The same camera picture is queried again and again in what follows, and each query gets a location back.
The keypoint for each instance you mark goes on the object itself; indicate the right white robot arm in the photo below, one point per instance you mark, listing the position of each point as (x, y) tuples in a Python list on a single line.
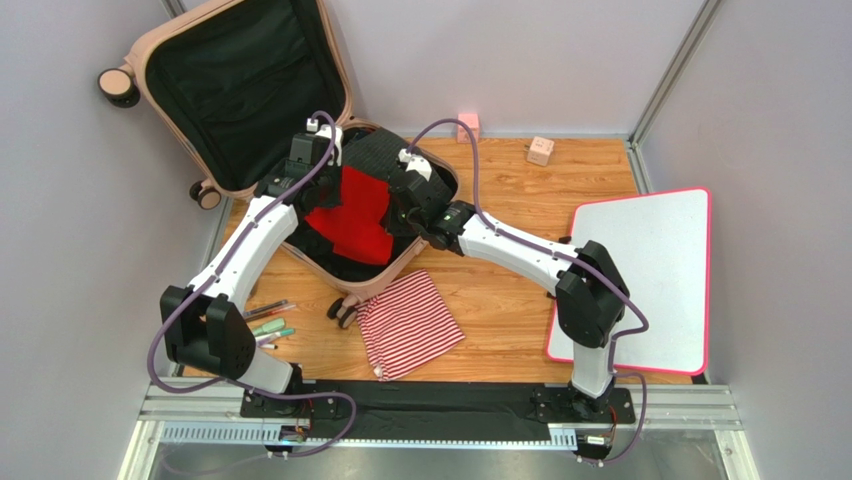
[(587, 287)]

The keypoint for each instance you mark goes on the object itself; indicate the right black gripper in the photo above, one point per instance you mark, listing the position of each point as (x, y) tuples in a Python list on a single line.
[(399, 202)]

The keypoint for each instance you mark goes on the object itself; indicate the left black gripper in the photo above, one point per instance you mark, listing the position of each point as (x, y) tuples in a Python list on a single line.
[(335, 168)]

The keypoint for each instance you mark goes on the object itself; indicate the red white striped cloth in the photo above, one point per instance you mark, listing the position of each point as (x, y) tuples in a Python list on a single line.
[(406, 326)]

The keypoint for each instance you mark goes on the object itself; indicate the green marker pens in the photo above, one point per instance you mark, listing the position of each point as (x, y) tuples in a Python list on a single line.
[(271, 331)]

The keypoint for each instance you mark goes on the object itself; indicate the pink suitcase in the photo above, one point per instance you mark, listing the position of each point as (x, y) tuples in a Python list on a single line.
[(234, 81)]

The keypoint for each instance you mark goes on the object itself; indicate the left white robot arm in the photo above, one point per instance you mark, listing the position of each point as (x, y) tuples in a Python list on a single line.
[(202, 323)]

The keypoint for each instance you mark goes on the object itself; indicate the white board pink edge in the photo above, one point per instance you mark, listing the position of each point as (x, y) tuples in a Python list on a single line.
[(661, 245)]

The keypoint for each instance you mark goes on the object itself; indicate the dark pinstripe shirt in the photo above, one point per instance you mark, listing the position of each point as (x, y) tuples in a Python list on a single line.
[(375, 153)]

